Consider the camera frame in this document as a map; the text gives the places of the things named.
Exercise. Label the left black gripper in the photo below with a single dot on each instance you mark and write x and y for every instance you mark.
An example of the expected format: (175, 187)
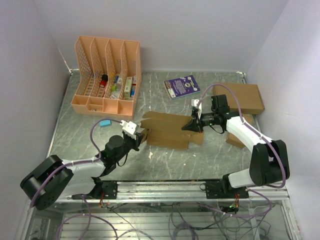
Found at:
(137, 142)

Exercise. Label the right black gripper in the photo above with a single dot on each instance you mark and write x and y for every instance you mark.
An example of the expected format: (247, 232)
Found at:
(194, 124)

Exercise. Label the brown cardboard box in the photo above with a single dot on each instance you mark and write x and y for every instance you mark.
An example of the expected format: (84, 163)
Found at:
(165, 130)

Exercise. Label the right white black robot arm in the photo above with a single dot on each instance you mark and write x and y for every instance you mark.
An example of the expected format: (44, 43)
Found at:
(269, 164)

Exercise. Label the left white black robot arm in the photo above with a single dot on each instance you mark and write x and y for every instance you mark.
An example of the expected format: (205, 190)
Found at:
(55, 178)

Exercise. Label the small folded cardboard box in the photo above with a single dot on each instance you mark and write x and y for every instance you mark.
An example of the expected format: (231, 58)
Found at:
(232, 139)

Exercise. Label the large folded cardboard box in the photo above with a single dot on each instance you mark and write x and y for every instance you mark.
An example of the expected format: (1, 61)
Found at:
(248, 96)

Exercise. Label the blue block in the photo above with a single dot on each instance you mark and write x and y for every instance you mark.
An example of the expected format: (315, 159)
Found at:
(105, 123)

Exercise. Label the purple book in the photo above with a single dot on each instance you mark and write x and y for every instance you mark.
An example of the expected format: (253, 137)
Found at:
(180, 87)

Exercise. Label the white green carton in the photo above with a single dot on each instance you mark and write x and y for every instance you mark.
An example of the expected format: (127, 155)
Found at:
(128, 87)

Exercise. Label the green cube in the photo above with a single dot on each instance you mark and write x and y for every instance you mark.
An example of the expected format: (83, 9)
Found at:
(113, 88)

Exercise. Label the red black bottle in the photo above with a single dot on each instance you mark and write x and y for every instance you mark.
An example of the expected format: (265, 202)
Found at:
(103, 81)

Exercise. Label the pink plastic file organizer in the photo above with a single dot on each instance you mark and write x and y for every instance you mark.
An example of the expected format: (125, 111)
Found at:
(116, 58)

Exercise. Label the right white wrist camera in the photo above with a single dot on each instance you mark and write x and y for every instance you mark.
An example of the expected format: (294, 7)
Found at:
(198, 105)

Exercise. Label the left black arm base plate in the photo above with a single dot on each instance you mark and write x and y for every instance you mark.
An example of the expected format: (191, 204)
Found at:
(106, 190)

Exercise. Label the aluminium rail frame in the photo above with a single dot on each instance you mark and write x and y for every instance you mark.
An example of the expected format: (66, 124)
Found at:
(177, 210)

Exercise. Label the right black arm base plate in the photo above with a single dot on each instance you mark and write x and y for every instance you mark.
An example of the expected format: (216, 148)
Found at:
(218, 189)

